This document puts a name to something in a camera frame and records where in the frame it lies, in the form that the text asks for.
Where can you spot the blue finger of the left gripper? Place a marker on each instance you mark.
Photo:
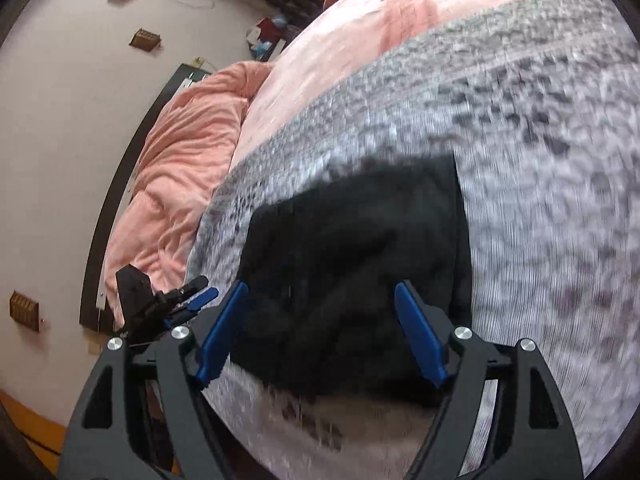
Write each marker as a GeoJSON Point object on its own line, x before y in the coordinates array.
{"type": "Point", "coordinates": [190, 309]}
{"type": "Point", "coordinates": [189, 289]}

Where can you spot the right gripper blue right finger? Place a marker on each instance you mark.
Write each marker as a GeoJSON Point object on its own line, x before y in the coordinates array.
{"type": "Point", "coordinates": [427, 347]}

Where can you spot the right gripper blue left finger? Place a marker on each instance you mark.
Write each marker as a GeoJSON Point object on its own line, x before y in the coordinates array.
{"type": "Point", "coordinates": [220, 337]}

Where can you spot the black pants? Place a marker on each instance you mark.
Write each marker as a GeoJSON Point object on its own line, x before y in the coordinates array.
{"type": "Point", "coordinates": [321, 269]}

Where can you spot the black bed headboard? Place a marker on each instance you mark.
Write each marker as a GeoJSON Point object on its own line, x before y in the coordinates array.
{"type": "Point", "coordinates": [95, 312]}

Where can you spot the pink blanket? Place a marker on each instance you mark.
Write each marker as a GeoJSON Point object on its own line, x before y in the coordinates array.
{"type": "Point", "coordinates": [208, 128]}

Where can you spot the red items on nightstand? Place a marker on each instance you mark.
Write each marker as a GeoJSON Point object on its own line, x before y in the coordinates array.
{"type": "Point", "coordinates": [268, 38]}

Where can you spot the grey patterned quilted mattress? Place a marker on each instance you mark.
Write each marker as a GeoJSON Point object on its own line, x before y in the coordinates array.
{"type": "Point", "coordinates": [539, 102]}

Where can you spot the brown wall switch box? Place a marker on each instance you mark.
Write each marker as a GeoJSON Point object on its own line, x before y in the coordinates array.
{"type": "Point", "coordinates": [145, 41]}
{"type": "Point", "coordinates": [25, 311]}

